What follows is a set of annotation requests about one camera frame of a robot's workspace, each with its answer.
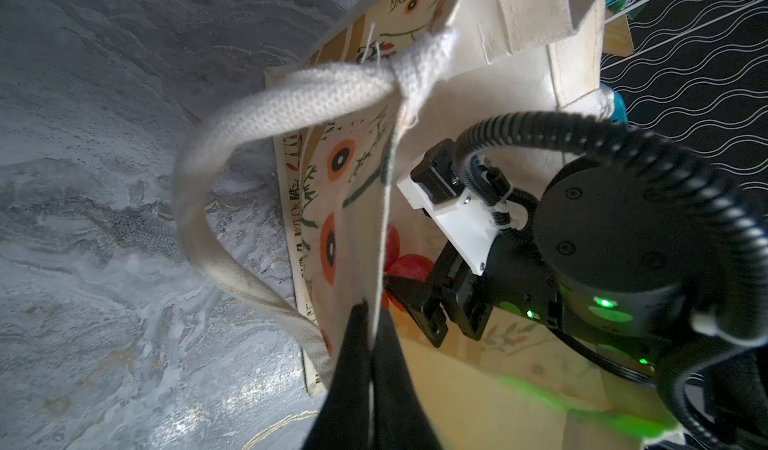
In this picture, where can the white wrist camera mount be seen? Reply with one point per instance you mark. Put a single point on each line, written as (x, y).
(431, 184)

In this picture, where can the cream canvas grocery bag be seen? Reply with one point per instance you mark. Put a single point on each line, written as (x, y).
(352, 124)

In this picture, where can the red apple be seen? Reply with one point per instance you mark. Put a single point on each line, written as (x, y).
(408, 270)

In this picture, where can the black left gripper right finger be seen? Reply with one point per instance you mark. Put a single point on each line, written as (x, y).
(399, 421)

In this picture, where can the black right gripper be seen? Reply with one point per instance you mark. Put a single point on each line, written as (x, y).
(515, 279)

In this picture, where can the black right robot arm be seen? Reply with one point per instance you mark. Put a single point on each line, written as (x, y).
(630, 250)

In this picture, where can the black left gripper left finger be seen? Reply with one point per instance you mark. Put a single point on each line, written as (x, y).
(344, 420)

